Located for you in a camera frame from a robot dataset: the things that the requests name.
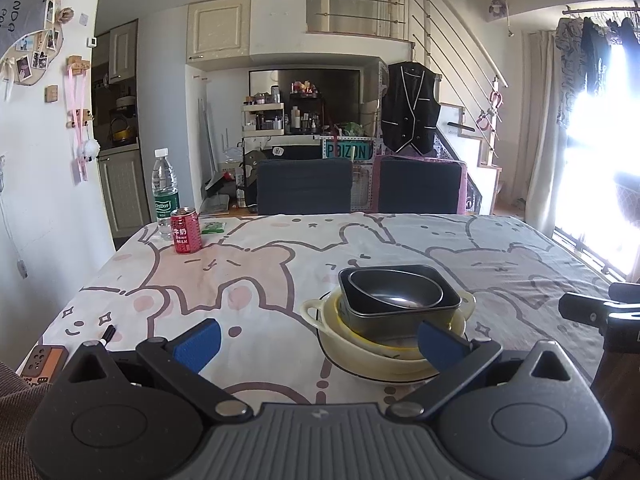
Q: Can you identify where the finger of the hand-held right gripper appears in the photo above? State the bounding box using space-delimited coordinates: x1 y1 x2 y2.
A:
558 291 616 328
609 282 640 307

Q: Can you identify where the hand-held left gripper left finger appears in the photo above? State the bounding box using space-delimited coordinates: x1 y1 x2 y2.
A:
62 317 253 422

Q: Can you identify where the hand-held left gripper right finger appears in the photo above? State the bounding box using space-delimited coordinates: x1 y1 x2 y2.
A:
387 320 573 420

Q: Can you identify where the large square steel tray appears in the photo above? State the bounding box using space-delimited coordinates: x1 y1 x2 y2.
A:
338 264 462 338

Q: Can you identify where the small rectangular steel tray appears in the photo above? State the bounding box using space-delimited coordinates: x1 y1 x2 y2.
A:
346 269 444 313

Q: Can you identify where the bear-print tablecloth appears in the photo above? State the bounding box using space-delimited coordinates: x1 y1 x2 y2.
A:
37 212 631 406

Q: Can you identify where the red drink can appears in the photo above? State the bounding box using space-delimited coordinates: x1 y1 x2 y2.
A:
170 206 203 255

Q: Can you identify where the beige curtain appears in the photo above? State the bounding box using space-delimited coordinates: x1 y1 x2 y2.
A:
522 30 568 233

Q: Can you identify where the pink box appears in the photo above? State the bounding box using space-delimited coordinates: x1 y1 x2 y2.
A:
457 162 483 215

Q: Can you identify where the brown rectangular device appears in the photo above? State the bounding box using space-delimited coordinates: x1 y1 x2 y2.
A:
21 345 69 386

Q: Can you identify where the dark upholstered chair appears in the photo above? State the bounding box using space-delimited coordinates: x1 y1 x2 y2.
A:
256 158 354 216
377 156 463 215

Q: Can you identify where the clear water bottle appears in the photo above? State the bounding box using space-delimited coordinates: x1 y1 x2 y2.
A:
151 148 181 241

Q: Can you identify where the grey lower cabinet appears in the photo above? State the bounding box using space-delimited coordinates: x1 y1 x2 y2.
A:
96 150 153 241

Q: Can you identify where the green plate sign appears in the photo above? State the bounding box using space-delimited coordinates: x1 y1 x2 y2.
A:
325 140 376 162

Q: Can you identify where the yellow kettle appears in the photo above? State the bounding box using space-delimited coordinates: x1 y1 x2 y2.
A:
110 115 136 145

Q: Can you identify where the patterned hanging garment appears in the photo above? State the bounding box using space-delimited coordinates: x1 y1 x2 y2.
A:
555 17 583 128

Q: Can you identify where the black vest with white trim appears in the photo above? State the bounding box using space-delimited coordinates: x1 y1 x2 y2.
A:
381 61 442 155

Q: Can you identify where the dark hanging garment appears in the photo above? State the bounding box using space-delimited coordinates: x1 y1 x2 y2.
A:
580 17 613 96

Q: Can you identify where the white shelf organiser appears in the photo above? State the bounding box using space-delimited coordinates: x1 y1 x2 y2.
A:
241 102 286 136

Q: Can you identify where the pink ribbon with pompom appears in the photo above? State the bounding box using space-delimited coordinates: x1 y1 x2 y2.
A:
67 57 101 181

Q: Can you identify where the stair railing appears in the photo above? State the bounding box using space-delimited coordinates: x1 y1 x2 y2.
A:
307 0 508 126

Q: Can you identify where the cream upper cabinet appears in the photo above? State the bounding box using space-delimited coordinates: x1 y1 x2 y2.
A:
186 0 252 63

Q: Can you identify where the brown corduroy cloth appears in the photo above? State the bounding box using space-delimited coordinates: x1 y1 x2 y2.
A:
0 360 56 480

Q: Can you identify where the wall photo board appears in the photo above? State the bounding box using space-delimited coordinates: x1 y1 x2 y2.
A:
0 0 68 86

